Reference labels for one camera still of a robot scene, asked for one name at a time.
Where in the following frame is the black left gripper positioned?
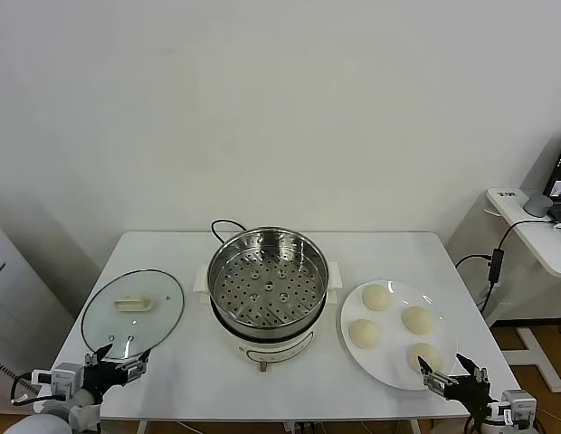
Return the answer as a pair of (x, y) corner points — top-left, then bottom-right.
(82, 344), (151, 401)

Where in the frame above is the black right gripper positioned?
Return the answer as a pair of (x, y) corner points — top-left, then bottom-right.
(417, 353), (492, 421)

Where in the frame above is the white steamed baozi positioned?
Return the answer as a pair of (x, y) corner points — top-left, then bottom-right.
(347, 318), (382, 350)
(361, 283), (394, 312)
(409, 342), (444, 375)
(401, 306), (436, 336)

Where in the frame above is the glass lid with cream handle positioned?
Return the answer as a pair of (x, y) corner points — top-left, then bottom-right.
(81, 269), (185, 362)

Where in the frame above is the stainless steel steamer basket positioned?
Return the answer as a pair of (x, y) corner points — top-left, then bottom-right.
(206, 228), (330, 338)

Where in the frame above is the white round plate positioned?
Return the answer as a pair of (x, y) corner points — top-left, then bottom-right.
(338, 278), (459, 391)

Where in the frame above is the white side desk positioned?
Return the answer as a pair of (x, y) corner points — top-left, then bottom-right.
(484, 187), (561, 392)

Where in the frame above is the white electric cooker base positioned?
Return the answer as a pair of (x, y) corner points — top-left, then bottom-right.
(193, 260), (344, 373)

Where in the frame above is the grey round speaker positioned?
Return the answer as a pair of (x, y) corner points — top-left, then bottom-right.
(523, 194), (555, 220)

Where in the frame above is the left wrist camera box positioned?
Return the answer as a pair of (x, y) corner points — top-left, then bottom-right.
(31, 363), (86, 399)

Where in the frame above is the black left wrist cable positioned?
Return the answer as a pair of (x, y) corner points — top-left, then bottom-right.
(10, 373), (38, 407)

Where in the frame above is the black cable with adapter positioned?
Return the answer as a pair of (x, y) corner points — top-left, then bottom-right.
(454, 220), (561, 314)

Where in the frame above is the black cooker power cord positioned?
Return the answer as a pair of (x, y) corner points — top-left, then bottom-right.
(210, 219), (248, 248)

